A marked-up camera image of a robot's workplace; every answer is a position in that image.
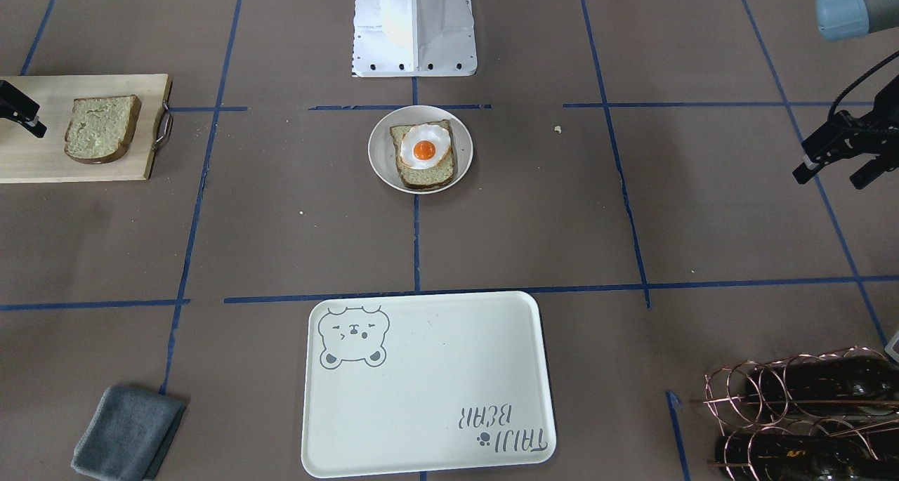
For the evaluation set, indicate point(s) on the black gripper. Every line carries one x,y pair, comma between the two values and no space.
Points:
17,104
858,131

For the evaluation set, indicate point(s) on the dark green wine bottle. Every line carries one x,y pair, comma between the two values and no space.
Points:
852,386

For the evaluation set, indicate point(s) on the fried egg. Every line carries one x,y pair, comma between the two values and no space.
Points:
424,146

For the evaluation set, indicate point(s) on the copper wire bottle rack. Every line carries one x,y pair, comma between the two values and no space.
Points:
725,400

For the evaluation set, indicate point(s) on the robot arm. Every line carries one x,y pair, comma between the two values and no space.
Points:
846,19

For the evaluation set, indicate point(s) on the cream bear tray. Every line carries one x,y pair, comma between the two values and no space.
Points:
404,384

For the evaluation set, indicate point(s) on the wooden cutting board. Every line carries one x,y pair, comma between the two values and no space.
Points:
26,159

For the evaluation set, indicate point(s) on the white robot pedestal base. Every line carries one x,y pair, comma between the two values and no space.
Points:
413,38

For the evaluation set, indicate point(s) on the white round plate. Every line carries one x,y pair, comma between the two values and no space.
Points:
382,153

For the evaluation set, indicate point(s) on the grey folded cloth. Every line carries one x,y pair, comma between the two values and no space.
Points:
129,435

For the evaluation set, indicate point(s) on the bread slice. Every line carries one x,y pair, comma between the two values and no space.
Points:
101,129
429,179

